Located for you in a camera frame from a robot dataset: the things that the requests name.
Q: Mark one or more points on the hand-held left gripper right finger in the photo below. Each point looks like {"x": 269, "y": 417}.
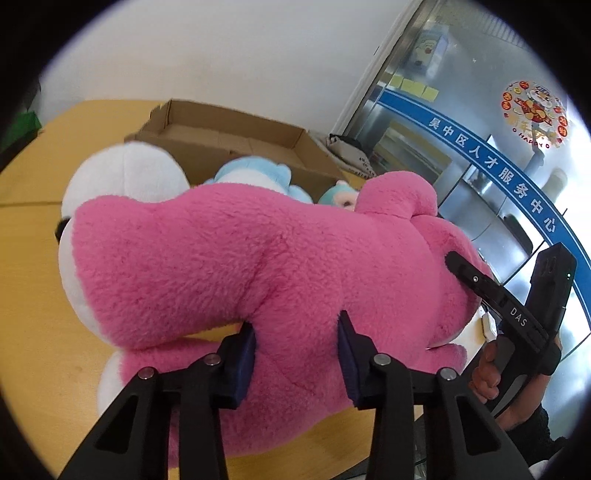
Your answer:
{"x": 348, "y": 364}

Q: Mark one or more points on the person's right hand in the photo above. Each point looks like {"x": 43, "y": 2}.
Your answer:
{"x": 485, "y": 378}

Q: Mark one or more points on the white power adapter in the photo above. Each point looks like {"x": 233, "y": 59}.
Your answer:
{"x": 488, "y": 326}

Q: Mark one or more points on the yellow sticky note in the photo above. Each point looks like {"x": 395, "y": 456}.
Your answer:
{"x": 395, "y": 81}
{"x": 413, "y": 86}
{"x": 430, "y": 93}

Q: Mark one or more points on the cardboard box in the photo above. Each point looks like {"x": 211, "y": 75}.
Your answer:
{"x": 231, "y": 124}

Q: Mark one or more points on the small teal plush toy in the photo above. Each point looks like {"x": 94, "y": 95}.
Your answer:
{"x": 337, "y": 194}

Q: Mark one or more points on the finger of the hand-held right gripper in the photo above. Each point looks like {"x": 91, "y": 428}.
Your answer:
{"x": 471, "y": 277}

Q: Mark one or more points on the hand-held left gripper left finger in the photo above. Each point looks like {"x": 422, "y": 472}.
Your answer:
{"x": 244, "y": 364}

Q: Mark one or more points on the light blue plush toy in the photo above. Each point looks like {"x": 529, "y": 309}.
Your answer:
{"x": 251, "y": 173}

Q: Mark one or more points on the cartoon poster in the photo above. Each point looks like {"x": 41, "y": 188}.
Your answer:
{"x": 427, "y": 50}

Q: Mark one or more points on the person's right forearm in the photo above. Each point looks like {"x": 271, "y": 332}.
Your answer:
{"x": 540, "y": 434}

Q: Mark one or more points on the green box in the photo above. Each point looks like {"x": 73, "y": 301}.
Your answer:
{"x": 27, "y": 122}

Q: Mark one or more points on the beige canvas bag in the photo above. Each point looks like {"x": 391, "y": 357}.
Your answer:
{"x": 355, "y": 159}

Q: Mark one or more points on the blue window banner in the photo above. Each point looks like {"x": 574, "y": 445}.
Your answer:
{"x": 466, "y": 134}

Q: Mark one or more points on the round cartoon window sticker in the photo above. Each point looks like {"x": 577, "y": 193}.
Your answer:
{"x": 535, "y": 113}

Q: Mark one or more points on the pink plush bear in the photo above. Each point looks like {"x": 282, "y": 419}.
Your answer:
{"x": 231, "y": 258}

